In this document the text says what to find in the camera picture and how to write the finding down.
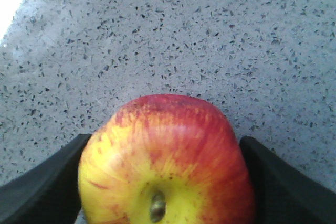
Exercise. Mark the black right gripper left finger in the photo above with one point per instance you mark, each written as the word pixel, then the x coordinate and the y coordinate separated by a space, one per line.
pixel 47 193

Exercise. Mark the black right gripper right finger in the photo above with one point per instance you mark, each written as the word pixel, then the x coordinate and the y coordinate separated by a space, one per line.
pixel 283 194

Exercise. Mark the red yellow apple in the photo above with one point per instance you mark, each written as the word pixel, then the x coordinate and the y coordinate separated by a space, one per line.
pixel 165 158

